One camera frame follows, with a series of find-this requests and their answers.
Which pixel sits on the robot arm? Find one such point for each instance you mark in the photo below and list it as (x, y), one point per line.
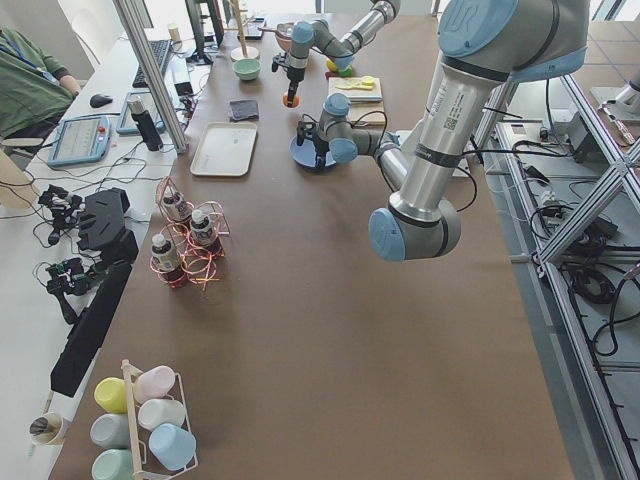
(341, 51)
(483, 44)

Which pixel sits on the tea bottle white cap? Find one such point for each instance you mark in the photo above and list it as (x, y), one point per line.
(166, 261)

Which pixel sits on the mint green bowl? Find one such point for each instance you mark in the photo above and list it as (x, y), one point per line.
(247, 69)

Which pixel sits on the bamboo cutting board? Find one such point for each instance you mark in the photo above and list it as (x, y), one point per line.
(367, 107)

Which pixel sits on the yellow plastic knife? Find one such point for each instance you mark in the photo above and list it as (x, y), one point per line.
(363, 88)

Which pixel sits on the blue plate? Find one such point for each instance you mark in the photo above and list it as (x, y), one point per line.
(305, 156)

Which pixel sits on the pink bowl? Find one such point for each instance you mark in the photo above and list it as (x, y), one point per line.
(283, 35)

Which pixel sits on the copper wire bottle rack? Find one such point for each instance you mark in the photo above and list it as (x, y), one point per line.
(189, 243)

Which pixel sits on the black computer mouse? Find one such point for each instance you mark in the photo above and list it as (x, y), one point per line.
(100, 100)

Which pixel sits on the blue teach pendant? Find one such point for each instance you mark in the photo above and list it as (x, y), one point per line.
(80, 140)
(125, 125)

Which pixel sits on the black thermos bottle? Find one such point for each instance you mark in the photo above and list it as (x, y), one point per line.
(145, 124)

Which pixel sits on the cream rabbit tray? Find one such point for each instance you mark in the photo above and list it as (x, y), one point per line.
(224, 150)

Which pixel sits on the grey folded cloth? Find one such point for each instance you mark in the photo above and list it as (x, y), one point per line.
(240, 110)

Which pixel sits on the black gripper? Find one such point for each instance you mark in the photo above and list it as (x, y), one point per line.
(321, 141)
(295, 75)

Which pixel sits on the wooden cup stand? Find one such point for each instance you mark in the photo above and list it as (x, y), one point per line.
(235, 26)

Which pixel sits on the yellow lemon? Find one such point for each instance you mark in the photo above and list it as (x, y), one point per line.
(332, 66)

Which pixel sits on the white cup rack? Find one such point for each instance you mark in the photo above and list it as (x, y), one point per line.
(145, 464)

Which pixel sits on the black keyboard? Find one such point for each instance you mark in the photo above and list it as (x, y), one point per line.
(161, 51)

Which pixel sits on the yellow cup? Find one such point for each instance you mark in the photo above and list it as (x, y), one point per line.
(110, 395)

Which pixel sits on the person in green shirt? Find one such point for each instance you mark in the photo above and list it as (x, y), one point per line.
(36, 89)

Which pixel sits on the light blue cup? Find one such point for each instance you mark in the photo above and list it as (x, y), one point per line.
(173, 446)

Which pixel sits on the pink cup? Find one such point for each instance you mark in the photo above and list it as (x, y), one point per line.
(154, 383)

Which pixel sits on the orange fruit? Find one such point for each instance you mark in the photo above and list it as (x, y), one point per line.
(290, 101)

